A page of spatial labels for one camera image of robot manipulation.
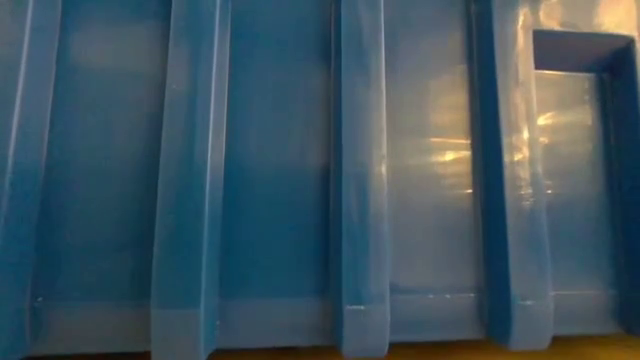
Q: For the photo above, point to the blue plastic bin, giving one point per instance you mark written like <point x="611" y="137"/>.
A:
<point x="300" y="175"/>

